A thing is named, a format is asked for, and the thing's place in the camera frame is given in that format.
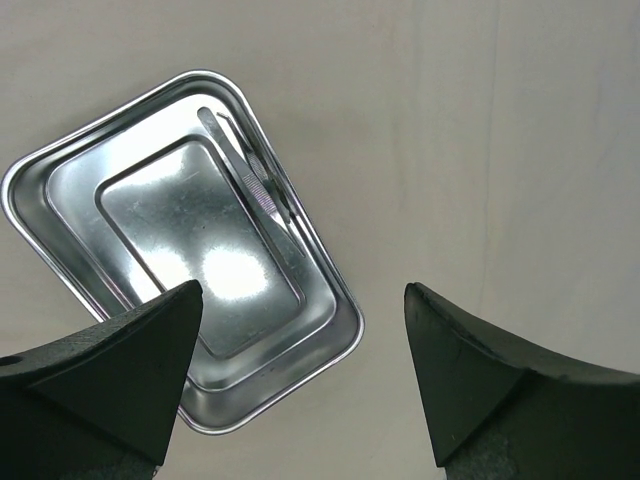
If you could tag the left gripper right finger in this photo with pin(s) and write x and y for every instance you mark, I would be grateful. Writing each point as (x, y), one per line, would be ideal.
(498, 406)

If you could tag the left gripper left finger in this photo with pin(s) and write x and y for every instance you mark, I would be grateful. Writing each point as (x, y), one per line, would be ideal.
(100, 403)

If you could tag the steel instrument tray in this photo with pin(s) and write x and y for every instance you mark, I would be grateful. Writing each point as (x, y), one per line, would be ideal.
(140, 200)

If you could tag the wide steel tweezers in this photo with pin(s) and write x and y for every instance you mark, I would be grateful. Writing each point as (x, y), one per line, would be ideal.
(261, 204)

